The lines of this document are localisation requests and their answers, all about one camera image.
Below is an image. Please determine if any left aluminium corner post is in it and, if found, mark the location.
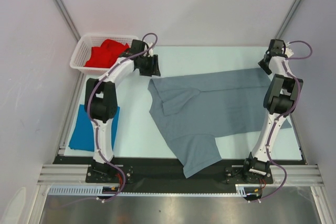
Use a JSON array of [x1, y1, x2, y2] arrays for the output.
[[52, 0, 81, 41]]

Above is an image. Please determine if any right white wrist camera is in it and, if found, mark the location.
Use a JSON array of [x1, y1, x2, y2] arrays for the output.
[[282, 42, 294, 58]]

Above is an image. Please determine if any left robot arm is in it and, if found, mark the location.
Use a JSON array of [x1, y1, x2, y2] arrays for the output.
[[85, 39, 161, 182]]

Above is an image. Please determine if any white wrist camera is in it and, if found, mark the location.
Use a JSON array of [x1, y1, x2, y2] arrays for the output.
[[143, 41, 155, 57], [282, 42, 294, 58]]

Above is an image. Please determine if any white plastic basket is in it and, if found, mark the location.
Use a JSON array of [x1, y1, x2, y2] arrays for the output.
[[69, 33, 139, 76]]

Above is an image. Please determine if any right aluminium corner post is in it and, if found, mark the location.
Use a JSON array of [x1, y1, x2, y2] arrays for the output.
[[275, 0, 303, 39]]

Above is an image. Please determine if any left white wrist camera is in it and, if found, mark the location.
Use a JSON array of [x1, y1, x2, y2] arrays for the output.
[[143, 41, 155, 57]]

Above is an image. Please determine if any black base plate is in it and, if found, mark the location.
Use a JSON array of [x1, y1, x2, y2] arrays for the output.
[[54, 155, 308, 194]]

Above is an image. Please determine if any white slotted cable duct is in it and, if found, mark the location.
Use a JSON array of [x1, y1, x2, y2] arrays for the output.
[[48, 185, 261, 198]]

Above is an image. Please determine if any aluminium corner post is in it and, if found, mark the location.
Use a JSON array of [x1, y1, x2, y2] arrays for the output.
[[275, 0, 303, 39], [52, 0, 81, 41]]

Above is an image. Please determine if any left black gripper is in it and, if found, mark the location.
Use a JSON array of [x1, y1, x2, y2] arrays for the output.
[[137, 55, 160, 77]]

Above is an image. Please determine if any red t shirt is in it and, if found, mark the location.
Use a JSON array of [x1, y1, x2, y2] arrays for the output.
[[85, 39, 130, 68]]

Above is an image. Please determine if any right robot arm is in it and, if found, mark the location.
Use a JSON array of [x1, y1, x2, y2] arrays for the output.
[[242, 39, 303, 184]]

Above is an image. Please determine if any folded blue t shirt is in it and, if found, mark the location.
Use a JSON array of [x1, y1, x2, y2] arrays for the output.
[[68, 104, 121, 153]]

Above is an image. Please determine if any grey t shirt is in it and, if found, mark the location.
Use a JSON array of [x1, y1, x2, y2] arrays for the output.
[[147, 68, 292, 179]]

